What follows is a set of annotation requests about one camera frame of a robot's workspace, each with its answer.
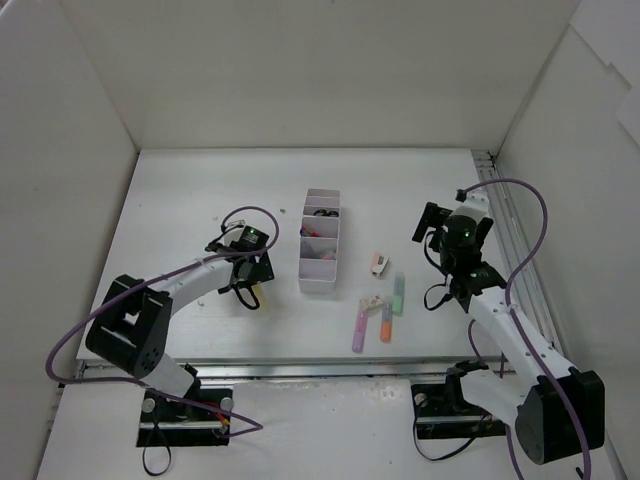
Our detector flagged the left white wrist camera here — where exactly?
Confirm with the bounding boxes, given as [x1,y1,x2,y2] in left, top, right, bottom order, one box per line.
[221,219,246,233]

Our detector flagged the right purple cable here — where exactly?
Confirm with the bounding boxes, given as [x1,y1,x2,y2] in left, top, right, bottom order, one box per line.
[459,178,596,480]

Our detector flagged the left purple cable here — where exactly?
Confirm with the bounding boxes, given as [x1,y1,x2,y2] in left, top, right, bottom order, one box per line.
[45,205,280,442]

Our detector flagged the green highlighter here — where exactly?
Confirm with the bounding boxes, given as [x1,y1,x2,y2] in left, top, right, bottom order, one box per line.
[392,272,405,316]

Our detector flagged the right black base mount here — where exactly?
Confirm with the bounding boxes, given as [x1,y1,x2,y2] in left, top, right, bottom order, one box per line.
[411,383,505,440]

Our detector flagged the front aluminium rail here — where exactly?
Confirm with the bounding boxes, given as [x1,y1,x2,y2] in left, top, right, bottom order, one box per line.
[74,355,566,382]

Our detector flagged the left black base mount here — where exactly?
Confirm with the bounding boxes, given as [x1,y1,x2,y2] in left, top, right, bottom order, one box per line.
[136,390,230,448]

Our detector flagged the yellow highlighter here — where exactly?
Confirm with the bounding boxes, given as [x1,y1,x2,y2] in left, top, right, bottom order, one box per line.
[252,285,267,308]

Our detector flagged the white compartment organizer box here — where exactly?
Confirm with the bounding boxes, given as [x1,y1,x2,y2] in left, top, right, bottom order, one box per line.
[298,188,341,295]

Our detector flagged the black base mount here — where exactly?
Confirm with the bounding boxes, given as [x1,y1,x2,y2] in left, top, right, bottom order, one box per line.
[136,390,230,448]
[411,383,505,440]

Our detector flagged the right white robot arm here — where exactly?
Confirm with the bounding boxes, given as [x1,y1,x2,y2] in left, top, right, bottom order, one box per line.
[412,199,605,465]

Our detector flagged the black handled scissors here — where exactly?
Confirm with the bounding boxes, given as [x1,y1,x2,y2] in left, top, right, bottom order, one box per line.
[313,209,340,218]

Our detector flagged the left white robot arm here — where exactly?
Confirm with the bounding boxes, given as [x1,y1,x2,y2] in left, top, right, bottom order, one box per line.
[85,226,275,420]

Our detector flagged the purple cable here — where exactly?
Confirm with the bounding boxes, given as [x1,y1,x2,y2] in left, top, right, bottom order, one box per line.
[459,178,596,480]
[45,205,280,442]

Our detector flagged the orange highlighter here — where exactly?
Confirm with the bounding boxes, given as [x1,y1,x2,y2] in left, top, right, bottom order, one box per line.
[380,297,393,343]

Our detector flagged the purple highlighter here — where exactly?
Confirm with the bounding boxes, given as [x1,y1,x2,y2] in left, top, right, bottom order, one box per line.
[351,309,368,354]

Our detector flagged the small white eraser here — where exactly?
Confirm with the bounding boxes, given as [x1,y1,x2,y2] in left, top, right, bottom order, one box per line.
[359,295,386,312]

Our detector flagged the red pen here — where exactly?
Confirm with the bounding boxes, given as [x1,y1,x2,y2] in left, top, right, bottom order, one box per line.
[300,227,322,238]

